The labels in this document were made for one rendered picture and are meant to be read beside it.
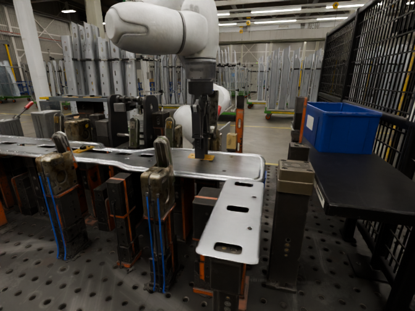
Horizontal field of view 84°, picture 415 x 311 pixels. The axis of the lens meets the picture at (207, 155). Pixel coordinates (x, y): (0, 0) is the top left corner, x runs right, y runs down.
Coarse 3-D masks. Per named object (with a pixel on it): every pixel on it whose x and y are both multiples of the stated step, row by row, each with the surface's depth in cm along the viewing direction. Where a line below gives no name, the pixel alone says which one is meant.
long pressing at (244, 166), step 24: (0, 144) 94; (48, 144) 94; (72, 144) 94; (96, 144) 94; (120, 168) 72; (144, 168) 70; (192, 168) 69; (216, 168) 69; (240, 168) 69; (264, 168) 70
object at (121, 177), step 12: (108, 180) 64; (120, 180) 64; (108, 192) 64; (120, 192) 63; (132, 192) 69; (120, 204) 64; (132, 204) 69; (120, 216) 66; (132, 216) 71; (120, 228) 68; (132, 228) 71; (120, 240) 70; (132, 240) 72; (120, 252) 71; (132, 252) 73; (120, 264) 70; (132, 264) 72
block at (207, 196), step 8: (200, 192) 59; (208, 192) 59; (216, 192) 59; (200, 200) 55; (208, 200) 55; (216, 200) 55; (200, 208) 54; (208, 208) 54; (200, 216) 55; (208, 216) 54; (200, 224) 56; (200, 232) 56; (200, 256) 60; (200, 264) 60; (208, 264) 60; (200, 272) 61; (208, 272) 60; (200, 280) 62; (208, 280) 61; (200, 288) 63; (208, 288) 62; (208, 296) 62
